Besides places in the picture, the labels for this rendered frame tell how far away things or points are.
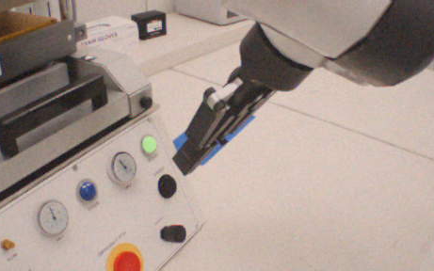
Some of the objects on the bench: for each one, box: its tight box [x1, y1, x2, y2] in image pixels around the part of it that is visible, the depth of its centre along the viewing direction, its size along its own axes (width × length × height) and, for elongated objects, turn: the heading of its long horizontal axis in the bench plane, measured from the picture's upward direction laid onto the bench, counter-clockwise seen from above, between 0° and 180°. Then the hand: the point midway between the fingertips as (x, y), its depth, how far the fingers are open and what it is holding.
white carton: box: [76, 16, 139, 53], centre depth 123 cm, size 12×23×7 cm, turn 138°
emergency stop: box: [113, 251, 141, 271], centre depth 57 cm, size 2×4×4 cm, turn 148°
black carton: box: [131, 10, 167, 41], centre depth 136 cm, size 6×9×7 cm
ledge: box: [121, 12, 256, 77], centre depth 139 cm, size 30×84×4 cm, turn 140°
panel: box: [0, 114, 201, 271], centre depth 55 cm, size 2×30×19 cm, turn 148°
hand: (194, 151), depth 59 cm, fingers closed
